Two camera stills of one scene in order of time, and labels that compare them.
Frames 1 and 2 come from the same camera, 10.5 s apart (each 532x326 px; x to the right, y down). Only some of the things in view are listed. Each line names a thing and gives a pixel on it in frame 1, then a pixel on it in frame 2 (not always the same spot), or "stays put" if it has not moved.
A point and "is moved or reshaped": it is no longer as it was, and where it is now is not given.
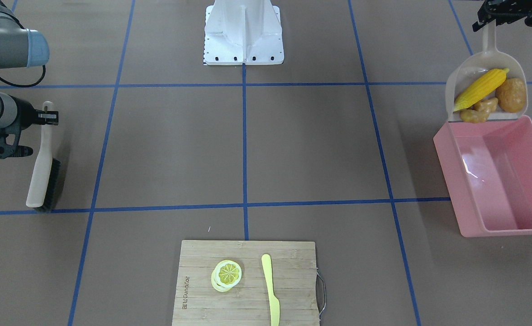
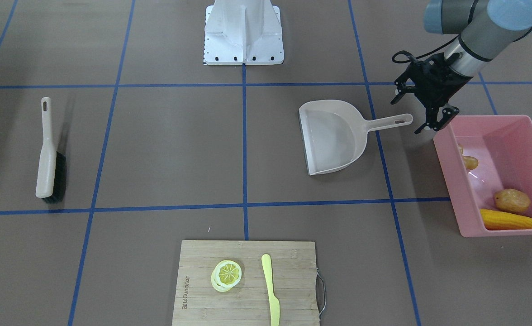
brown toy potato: (511, 95) -> (511, 200)
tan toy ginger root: (480, 111) -> (471, 162)
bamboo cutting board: (293, 280) stays put
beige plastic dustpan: (468, 71) -> (334, 132)
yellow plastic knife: (274, 304) stays put
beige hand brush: (45, 171) is moved or reshaped
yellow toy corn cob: (480, 88) -> (493, 219)
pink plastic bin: (500, 175) stays put
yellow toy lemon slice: (226, 274) stays put
